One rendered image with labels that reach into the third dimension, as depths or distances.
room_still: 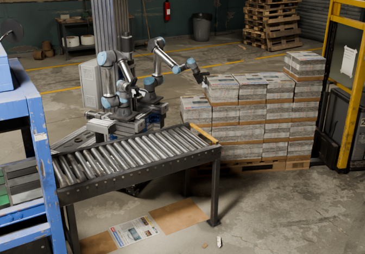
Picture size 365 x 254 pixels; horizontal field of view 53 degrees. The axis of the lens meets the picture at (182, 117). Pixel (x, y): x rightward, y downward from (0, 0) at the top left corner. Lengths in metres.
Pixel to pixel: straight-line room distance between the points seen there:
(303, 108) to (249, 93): 0.64
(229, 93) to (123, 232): 1.67
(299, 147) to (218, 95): 1.16
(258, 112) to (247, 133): 0.26
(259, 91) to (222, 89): 0.39
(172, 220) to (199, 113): 1.09
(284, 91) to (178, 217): 1.66
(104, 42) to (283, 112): 1.98
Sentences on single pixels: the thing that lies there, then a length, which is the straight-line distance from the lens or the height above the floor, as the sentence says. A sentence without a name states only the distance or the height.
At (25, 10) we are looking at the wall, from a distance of 9.63.
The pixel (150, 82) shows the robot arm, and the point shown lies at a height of 1.02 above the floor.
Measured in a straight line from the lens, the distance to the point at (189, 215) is 3.54.
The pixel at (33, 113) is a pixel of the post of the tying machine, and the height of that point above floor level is 1.46.
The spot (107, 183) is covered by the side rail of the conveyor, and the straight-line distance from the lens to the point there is 2.67.
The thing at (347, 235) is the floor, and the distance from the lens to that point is 3.64.
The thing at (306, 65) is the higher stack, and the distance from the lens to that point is 3.92.
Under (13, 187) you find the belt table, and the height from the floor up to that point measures 0.80.
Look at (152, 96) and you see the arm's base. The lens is 3.93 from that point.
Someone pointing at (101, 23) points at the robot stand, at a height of 1.66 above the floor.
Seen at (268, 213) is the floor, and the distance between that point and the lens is 3.67.
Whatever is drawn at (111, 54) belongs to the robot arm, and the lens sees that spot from 3.33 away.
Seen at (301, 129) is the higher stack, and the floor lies 0.51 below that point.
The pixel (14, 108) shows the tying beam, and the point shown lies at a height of 1.51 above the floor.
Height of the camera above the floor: 2.22
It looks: 24 degrees down
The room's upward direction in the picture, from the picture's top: straight up
